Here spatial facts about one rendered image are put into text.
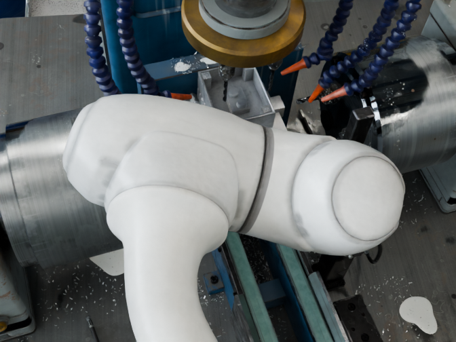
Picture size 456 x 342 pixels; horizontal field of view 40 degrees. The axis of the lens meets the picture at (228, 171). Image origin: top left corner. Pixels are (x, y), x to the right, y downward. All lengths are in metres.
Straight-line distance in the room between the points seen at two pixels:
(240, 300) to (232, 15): 0.49
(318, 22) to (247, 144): 1.19
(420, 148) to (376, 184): 0.64
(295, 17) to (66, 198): 0.43
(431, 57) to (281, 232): 0.69
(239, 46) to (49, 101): 0.74
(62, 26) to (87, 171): 1.18
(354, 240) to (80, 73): 1.14
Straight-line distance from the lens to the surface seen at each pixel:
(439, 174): 1.40
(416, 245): 1.38
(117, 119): 0.52
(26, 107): 1.53
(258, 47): 0.88
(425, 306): 1.33
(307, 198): 0.52
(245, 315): 1.11
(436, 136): 1.16
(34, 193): 0.98
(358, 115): 0.94
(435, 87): 1.15
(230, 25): 0.88
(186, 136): 0.52
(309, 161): 0.53
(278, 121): 1.14
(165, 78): 1.09
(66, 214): 0.99
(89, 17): 0.84
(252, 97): 1.11
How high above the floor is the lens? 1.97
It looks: 58 degrees down
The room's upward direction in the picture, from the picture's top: 6 degrees clockwise
